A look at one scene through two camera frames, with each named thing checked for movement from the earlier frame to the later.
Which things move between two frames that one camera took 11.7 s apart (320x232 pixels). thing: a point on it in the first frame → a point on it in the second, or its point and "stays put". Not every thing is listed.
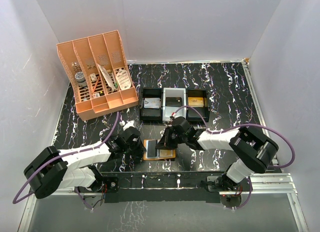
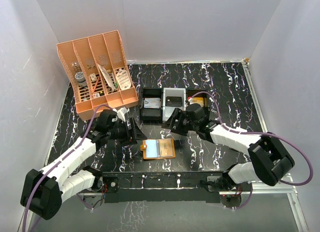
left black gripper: (139, 150) → (132, 135)
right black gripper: (165, 142) → (170, 124)
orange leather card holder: (152, 153) stays put
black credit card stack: (174, 101) stays put
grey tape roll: (80, 79) stays put
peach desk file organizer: (97, 73) stays put
